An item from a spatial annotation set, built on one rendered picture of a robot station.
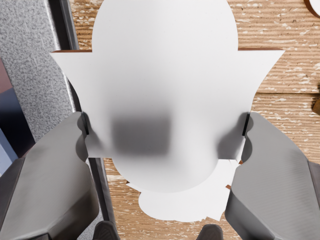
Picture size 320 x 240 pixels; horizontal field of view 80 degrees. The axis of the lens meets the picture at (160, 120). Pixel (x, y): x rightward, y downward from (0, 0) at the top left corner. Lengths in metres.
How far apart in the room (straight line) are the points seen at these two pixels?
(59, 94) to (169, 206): 0.22
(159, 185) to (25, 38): 0.24
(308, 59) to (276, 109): 0.06
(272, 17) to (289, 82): 0.08
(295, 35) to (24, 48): 0.32
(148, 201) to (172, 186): 0.13
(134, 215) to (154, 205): 0.13
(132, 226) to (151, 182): 0.30
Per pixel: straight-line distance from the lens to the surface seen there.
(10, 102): 0.66
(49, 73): 0.30
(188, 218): 0.36
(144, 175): 0.16
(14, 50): 0.32
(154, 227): 0.45
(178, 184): 0.16
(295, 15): 0.26
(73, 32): 0.27
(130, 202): 0.39
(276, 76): 0.27
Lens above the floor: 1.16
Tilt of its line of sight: 59 degrees down
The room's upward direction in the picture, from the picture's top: 174 degrees counter-clockwise
